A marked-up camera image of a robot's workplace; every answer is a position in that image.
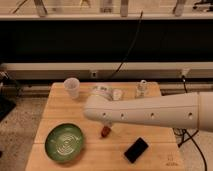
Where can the green ceramic bowl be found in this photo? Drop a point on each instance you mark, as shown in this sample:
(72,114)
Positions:
(64,142)

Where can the black smartphone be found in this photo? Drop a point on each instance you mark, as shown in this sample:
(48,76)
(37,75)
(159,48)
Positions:
(135,150)

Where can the small white packet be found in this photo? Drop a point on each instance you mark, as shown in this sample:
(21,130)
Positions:
(117,94)

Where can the brown oblong sweet potato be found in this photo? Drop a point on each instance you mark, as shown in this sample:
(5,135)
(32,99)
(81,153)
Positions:
(105,131)

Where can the translucent plastic cup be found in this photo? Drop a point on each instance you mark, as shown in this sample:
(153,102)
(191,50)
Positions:
(72,86)

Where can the clear glass jar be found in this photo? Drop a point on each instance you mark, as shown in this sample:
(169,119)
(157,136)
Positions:
(141,89)

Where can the white wall outlet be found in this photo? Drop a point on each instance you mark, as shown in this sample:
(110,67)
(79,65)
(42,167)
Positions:
(94,74)

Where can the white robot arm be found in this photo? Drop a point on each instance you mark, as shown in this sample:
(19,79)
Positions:
(189,110)

